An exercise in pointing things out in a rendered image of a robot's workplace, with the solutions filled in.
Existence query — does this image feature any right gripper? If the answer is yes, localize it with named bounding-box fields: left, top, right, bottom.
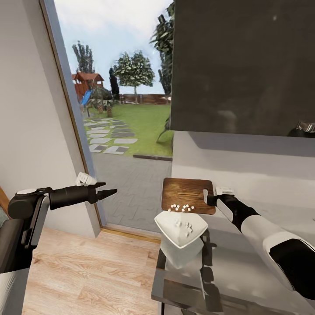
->
left=207, top=196, right=219, bottom=207

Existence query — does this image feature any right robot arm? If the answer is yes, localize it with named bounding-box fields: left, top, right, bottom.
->
left=207, top=186, right=315, bottom=309

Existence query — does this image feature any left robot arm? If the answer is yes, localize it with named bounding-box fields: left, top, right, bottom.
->
left=0, top=172, right=117, bottom=315

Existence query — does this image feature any cutting board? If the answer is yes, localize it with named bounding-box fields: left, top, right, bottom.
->
left=161, top=178, right=216, bottom=215

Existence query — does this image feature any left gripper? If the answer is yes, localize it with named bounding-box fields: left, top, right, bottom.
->
left=65, top=182, right=117, bottom=206

